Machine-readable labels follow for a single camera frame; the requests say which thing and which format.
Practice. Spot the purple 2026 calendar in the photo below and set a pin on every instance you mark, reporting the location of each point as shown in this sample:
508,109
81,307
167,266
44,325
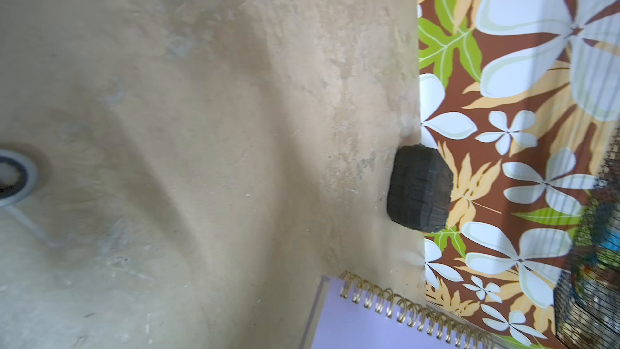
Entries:
349,312

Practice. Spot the black wire basket back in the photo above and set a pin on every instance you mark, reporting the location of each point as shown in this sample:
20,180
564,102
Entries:
587,295

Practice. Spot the silver wrench left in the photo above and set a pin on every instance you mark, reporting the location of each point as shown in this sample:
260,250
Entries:
19,178

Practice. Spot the black case orange latch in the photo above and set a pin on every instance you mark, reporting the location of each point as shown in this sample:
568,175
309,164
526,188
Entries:
420,189

